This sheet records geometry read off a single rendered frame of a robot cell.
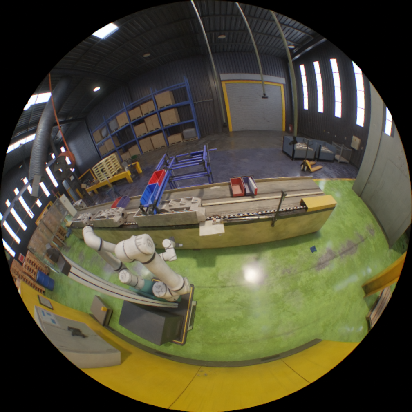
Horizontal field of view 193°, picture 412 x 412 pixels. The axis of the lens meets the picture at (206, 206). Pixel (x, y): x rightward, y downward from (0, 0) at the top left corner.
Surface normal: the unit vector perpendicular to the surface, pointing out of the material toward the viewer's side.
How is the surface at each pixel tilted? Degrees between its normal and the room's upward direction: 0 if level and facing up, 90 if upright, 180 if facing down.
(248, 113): 90
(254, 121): 90
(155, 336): 0
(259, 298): 0
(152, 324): 0
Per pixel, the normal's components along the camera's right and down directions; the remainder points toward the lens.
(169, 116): -0.04, 0.69
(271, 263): -0.18, -0.71
